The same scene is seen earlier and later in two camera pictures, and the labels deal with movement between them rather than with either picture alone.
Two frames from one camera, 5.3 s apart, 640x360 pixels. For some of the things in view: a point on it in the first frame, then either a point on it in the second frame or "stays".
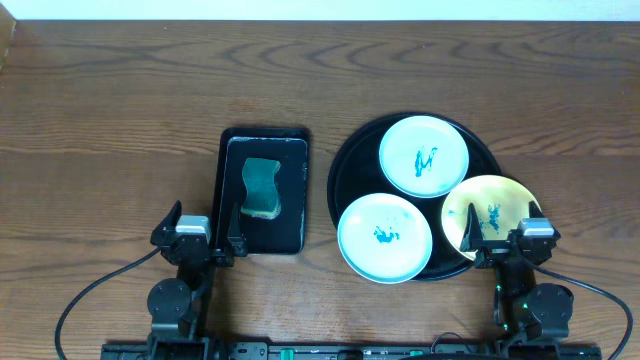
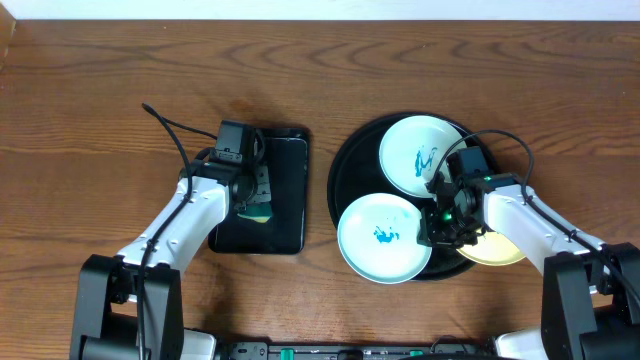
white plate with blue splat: x=385 y=238 stays
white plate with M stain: x=425 y=156 stays
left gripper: x=198 y=251 -> x=258 y=189
